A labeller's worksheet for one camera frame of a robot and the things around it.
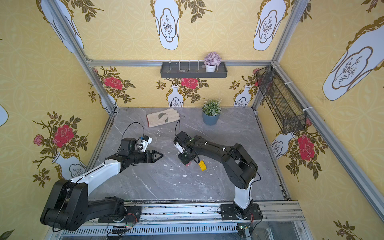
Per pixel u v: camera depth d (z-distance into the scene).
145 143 0.80
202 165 0.89
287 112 0.90
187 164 0.90
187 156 0.76
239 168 0.48
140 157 0.76
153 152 0.78
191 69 0.92
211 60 0.82
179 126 1.10
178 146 0.83
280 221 0.76
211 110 1.01
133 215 0.73
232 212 0.74
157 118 1.14
